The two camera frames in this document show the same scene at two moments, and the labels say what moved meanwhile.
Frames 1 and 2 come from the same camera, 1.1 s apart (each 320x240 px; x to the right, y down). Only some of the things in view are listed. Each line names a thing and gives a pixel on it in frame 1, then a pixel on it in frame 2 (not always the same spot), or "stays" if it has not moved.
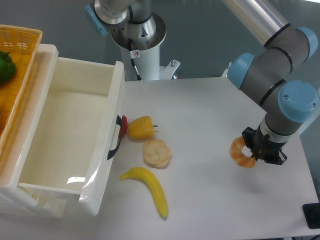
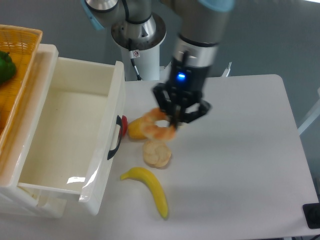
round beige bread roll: x=156 y=153 stays
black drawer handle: x=112 y=152 stays
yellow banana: x=146 y=175 stays
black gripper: x=263 y=147 → x=181 y=98
